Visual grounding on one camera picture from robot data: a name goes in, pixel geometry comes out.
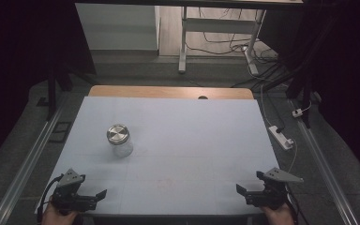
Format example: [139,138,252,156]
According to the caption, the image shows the wooden table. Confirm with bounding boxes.
[87,84,255,100]

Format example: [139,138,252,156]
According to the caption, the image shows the light blue table mat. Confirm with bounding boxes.
[35,96,281,218]

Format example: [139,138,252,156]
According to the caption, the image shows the person's left hand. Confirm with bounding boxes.
[40,202,80,225]

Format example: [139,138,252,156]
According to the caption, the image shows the black rectangular floor bracket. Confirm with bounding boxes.
[48,121,73,144]

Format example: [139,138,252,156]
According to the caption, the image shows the silver metal jar lid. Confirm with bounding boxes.
[106,123,130,146]

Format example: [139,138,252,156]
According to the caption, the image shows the white desk frame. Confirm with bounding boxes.
[177,5,267,76]

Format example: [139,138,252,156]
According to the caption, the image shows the person's right hand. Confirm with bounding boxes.
[260,202,295,225]

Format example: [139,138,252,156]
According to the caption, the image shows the metal floor rail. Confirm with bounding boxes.
[0,92,71,225]
[288,98,360,225]

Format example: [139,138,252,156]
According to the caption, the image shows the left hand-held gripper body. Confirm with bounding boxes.
[51,168,98,214]

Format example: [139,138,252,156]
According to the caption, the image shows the tangled black floor cables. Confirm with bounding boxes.
[186,7,290,90]

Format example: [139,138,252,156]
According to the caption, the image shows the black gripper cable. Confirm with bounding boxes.
[284,185,311,225]
[37,174,64,224]

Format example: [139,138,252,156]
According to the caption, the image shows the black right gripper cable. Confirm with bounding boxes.
[284,185,311,225]

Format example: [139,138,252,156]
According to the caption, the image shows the white power strip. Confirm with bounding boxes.
[268,125,295,151]

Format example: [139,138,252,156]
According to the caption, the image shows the black metal stand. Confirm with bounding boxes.
[284,62,315,129]
[45,61,73,122]

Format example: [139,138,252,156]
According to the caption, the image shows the clear glass jar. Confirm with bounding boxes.
[108,137,135,158]

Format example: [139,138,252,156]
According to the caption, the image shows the dark curtain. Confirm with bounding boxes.
[257,0,360,188]
[0,0,97,174]

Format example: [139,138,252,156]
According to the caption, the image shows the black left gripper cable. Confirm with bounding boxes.
[37,174,64,224]

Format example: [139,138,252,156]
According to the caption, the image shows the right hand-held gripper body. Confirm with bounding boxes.
[255,167,305,211]

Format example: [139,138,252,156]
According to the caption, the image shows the white cabinet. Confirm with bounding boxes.
[74,3,162,52]

